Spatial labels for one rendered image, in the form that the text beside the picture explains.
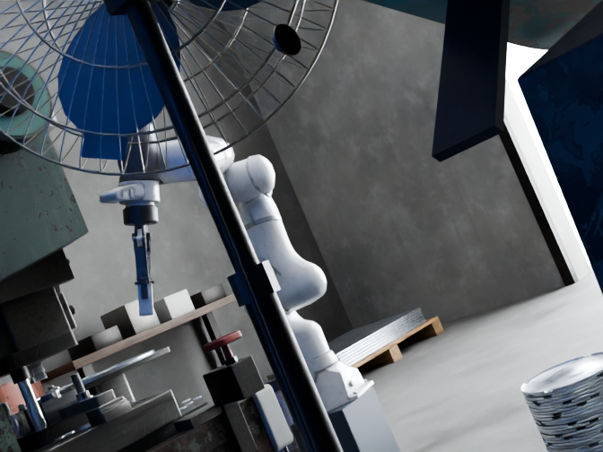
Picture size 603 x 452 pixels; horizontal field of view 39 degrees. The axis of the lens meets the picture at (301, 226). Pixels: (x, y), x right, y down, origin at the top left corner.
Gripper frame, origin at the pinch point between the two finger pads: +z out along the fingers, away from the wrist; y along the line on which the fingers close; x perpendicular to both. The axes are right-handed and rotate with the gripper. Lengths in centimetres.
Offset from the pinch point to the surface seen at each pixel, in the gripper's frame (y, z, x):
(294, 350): -83, 7, -26
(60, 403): -13.5, 19.2, 16.5
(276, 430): -7.8, 29.3, -26.1
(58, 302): -8.0, -0.7, 16.9
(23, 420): -8.9, 22.5, 24.9
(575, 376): 47, 30, -113
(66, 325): -8.2, 4.0, 15.5
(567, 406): 42, 38, -108
